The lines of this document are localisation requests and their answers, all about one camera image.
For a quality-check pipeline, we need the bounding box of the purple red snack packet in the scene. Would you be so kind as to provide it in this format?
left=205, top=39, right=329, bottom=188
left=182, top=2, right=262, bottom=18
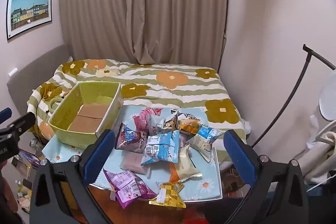
left=115, top=123, right=149, bottom=153

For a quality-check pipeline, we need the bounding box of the green cardboard box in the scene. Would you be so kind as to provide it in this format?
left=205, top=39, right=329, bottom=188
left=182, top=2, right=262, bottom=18
left=48, top=81, right=124, bottom=149

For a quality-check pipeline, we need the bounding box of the orange bread packet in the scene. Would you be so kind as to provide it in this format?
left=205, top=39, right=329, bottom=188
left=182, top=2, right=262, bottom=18
left=176, top=112, right=202, bottom=141

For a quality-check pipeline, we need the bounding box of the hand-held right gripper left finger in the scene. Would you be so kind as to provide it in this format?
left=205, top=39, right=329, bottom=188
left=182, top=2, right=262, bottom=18
left=29, top=130, right=124, bottom=224

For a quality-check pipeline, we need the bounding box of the yellow snack packet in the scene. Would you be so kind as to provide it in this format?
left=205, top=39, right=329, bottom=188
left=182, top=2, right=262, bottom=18
left=148, top=182, right=187, bottom=209

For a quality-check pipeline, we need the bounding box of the white grey snack packet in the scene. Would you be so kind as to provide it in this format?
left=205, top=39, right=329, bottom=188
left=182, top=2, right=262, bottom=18
left=148, top=108, right=181, bottom=136

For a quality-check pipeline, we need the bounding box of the floral striped blanket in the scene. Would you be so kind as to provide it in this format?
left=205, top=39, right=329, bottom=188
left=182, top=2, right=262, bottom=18
left=26, top=59, right=248, bottom=159

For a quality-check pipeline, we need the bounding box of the magenta snack packet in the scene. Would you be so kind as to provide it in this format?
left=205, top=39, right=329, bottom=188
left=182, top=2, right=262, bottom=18
left=103, top=169, right=158, bottom=209

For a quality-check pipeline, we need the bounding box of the mauve snack packet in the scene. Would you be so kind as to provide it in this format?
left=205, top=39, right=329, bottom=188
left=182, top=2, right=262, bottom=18
left=120, top=153, right=153, bottom=178

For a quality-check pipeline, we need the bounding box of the cream snack packet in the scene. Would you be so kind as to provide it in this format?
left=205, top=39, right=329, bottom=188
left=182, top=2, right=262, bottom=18
left=175, top=145, right=202, bottom=180

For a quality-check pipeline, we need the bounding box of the beige curtain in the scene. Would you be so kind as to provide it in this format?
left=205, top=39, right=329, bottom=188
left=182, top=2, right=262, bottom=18
left=60, top=0, right=229, bottom=67

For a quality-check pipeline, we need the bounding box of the small blue white snack packet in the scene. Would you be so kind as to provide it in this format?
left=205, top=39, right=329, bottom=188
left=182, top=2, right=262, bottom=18
left=188, top=124, right=227, bottom=163

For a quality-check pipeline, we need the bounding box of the light blue floral cloth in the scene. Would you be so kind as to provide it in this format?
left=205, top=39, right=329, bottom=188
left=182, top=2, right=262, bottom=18
left=43, top=105, right=223, bottom=201

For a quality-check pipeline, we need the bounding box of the black curved stand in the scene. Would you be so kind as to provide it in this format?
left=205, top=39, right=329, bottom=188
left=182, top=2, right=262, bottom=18
left=251, top=44, right=336, bottom=148

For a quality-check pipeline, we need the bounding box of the white round fan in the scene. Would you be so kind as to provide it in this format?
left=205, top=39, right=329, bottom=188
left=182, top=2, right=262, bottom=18
left=318, top=72, right=336, bottom=122

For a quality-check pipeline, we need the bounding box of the pink snack packet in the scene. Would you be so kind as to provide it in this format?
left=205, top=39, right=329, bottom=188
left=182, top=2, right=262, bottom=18
left=133, top=108, right=164, bottom=132

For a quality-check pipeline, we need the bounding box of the orange snack packet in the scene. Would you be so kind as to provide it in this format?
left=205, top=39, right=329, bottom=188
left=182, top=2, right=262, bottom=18
left=168, top=162, right=184, bottom=184

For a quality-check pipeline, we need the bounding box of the framed wall picture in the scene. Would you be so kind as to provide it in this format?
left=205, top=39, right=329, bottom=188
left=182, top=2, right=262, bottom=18
left=6, top=0, right=53, bottom=41

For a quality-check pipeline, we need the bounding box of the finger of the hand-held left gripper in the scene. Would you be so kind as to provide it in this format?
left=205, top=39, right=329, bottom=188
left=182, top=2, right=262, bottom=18
left=5, top=112, right=36, bottom=136
left=0, top=107, right=13, bottom=123

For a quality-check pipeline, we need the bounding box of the large blue white snack packet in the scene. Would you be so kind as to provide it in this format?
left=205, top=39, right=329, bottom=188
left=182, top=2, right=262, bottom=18
left=141, top=130, right=181, bottom=166

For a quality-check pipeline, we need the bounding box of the white clothing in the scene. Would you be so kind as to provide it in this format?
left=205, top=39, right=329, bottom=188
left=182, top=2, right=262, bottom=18
left=297, top=114, right=336, bottom=184

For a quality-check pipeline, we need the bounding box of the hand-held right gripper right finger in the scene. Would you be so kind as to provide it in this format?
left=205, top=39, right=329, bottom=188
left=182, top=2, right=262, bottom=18
left=223, top=130, right=309, bottom=224

